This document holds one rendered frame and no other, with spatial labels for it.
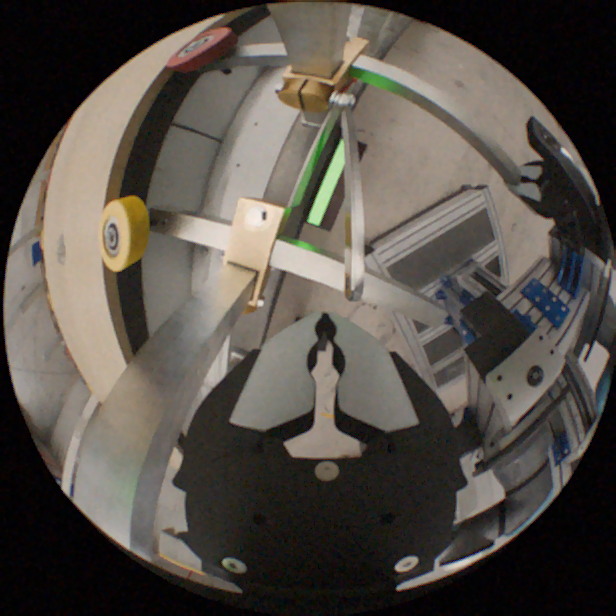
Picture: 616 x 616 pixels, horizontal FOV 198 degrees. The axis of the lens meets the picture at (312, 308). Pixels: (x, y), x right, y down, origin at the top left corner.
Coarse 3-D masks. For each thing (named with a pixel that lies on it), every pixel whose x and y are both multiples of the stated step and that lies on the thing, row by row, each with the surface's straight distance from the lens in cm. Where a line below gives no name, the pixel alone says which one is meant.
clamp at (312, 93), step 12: (348, 48) 26; (360, 48) 26; (348, 60) 23; (288, 72) 22; (336, 72) 22; (348, 72) 24; (288, 84) 21; (300, 84) 20; (312, 84) 20; (324, 84) 21; (336, 84) 21; (288, 96) 21; (300, 96) 21; (312, 96) 20; (324, 96) 20; (300, 108) 23; (312, 108) 22; (324, 108) 22
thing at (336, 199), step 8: (360, 144) 35; (360, 152) 35; (344, 176) 34; (344, 184) 33; (336, 192) 33; (344, 192) 33; (336, 200) 33; (328, 208) 33; (336, 208) 33; (328, 216) 33; (320, 224) 33; (328, 224) 33
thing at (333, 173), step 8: (336, 152) 34; (336, 160) 34; (336, 168) 34; (328, 176) 33; (336, 176) 34; (328, 184) 33; (320, 192) 33; (328, 192) 33; (320, 200) 33; (320, 208) 33; (312, 216) 33; (320, 216) 33
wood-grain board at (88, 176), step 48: (96, 96) 66; (144, 96) 30; (96, 144) 37; (48, 192) 92; (96, 192) 31; (48, 240) 80; (96, 240) 30; (96, 288) 34; (96, 336) 47; (96, 384) 99
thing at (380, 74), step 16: (240, 48) 30; (256, 48) 29; (272, 48) 28; (208, 64) 31; (224, 64) 31; (240, 64) 30; (256, 64) 29; (272, 64) 29; (288, 64) 28; (352, 64) 24; (368, 64) 25; (384, 64) 26; (368, 80) 26; (384, 80) 25; (400, 80) 24; (416, 80) 26; (400, 96) 26; (416, 96) 25; (432, 96) 25; (432, 112) 27; (448, 112) 25; (464, 112) 27; (464, 128) 27; (480, 128) 28; (480, 144) 28; (496, 144) 30; (496, 160) 29; (512, 160) 32; (512, 176) 31
